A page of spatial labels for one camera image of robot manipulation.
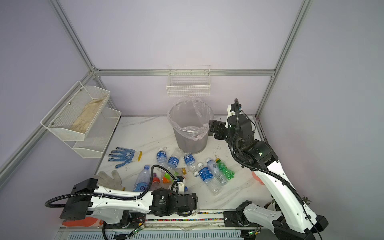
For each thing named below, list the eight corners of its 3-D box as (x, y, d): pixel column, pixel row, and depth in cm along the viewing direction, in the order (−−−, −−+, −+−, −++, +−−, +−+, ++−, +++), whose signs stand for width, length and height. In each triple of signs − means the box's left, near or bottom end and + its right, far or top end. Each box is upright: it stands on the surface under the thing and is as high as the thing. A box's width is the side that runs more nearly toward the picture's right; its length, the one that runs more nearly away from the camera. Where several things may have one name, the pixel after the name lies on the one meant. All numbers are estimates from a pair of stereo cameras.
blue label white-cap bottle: (213, 198, 82) (214, 196, 78) (194, 169, 93) (194, 166, 89) (223, 191, 84) (224, 189, 81) (203, 164, 95) (204, 160, 92)
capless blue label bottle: (167, 168, 93) (166, 164, 89) (173, 151, 101) (172, 146, 97) (176, 170, 92) (175, 166, 88) (181, 152, 100) (181, 148, 96)
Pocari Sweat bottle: (194, 178, 89) (194, 175, 85) (182, 158, 97) (182, 154, 93) (202, 173, 90) (202, 170, 87) (190, 154, 99) (189, 150, 95)
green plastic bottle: (228, 182, 87) (230, 178, 83) (212, 164, 95) (213, 160, 90) (233, 177, 89) (235, 173, 85) (217, 161, 96) (219, 156, 92)
